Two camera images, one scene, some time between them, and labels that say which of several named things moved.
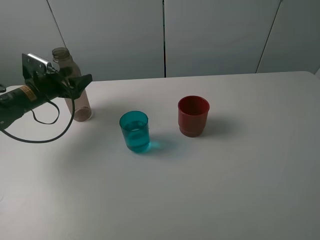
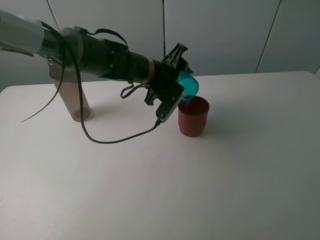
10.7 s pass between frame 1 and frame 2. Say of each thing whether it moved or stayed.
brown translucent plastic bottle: stayed
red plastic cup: stayed
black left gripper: moved
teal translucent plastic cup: moved
